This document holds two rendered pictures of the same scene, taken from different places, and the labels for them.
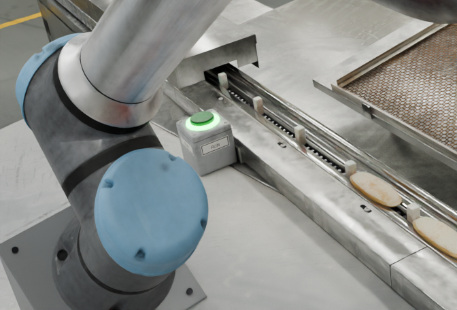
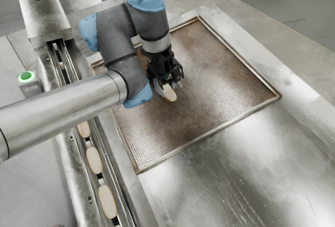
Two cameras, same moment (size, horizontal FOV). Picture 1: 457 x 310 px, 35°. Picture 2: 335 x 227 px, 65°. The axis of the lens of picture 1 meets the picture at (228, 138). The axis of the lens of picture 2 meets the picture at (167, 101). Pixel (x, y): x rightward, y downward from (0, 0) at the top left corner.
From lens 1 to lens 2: 0.56 m
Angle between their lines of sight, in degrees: 20
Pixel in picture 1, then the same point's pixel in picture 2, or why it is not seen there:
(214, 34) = (54, 23)
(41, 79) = not seen: outside the picture
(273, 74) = (83, 43)
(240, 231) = not seen: hidden behind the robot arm
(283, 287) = (29, 169)
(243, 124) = (49, 77)
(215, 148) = (31, 89)
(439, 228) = (93, 155)
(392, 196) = (85, 132)
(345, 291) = (51, 175)
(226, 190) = not seen: hidden behind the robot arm
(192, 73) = (39, 42)
